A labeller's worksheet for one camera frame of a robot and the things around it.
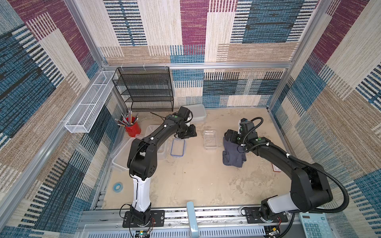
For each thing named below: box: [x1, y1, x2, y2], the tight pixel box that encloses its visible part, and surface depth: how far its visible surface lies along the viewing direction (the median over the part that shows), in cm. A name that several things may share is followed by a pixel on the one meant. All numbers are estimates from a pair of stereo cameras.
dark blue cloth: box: [222, 136, 247, 168], surface depth 89 cm
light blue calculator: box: [298, 211, 334, 238], surface depth 71 cm
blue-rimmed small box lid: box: [170, 138, 186, 157], surface depth 101 cm
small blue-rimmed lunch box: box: [203, 129, 218, 151], surface depth 104 cm
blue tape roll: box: [112, 181, 124, 193], surface depth 85 cm
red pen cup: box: [123, 116, 142, 138], surface depth 103 cm
